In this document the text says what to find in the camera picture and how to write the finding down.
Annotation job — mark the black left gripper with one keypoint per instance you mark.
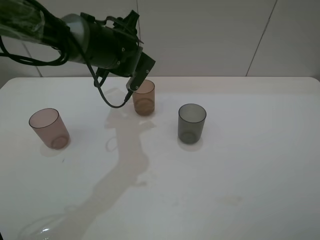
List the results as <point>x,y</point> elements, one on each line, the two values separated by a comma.
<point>114,44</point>

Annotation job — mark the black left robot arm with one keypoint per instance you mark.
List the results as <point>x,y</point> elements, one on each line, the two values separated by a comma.
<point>29,21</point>

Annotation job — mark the orange translucent cup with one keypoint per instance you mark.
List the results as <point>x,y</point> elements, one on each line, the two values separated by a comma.
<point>144,98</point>

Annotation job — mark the pink translucent cup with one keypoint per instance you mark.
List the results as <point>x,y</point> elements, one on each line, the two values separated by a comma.
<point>49,126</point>

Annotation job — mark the grey translucent cup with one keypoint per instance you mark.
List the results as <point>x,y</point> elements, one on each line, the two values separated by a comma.
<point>191,120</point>

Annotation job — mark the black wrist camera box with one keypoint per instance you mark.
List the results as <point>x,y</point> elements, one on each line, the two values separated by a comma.
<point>143,68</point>

